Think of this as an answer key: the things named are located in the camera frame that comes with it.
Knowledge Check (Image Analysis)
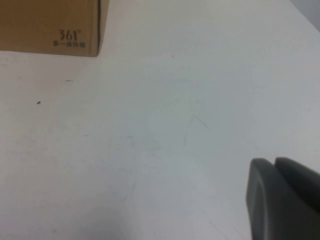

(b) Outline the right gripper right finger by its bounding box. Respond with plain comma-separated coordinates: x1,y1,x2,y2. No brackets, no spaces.
274,156,320,196

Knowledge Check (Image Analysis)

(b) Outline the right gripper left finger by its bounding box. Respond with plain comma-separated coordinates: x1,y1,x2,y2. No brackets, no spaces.
245,157,320,240

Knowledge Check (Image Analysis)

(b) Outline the brown cardboard shoe box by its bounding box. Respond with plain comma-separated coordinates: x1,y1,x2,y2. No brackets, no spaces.
0,0,102,58

